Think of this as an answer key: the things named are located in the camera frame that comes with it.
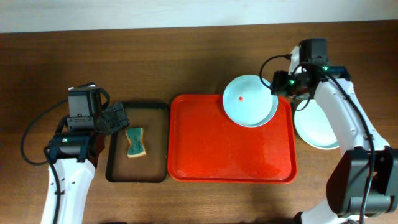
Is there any pale blue plate top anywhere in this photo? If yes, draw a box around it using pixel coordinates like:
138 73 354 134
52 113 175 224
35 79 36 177
222 75 278 128

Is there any pale blue plate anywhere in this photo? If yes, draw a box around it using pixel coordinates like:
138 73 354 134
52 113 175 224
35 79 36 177
293 100 339 150
222 75 278 128

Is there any pale blue plate bottom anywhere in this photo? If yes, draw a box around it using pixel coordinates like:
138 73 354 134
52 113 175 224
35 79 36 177
293 100 339 150

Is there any black rectangular tray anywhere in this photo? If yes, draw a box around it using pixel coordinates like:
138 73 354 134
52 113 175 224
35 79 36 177
106 102 170 183

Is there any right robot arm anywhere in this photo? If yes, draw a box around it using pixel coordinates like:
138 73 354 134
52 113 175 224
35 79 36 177
271 62 397 224

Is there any red plastic tray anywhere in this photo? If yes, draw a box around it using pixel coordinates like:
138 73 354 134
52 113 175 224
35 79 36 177
167 94 298 184

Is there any green and yellow sponge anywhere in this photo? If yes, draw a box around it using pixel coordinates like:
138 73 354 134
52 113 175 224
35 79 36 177
125 128 146 158

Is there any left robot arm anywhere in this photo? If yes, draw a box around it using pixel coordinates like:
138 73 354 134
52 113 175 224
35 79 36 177
41 102 129 223

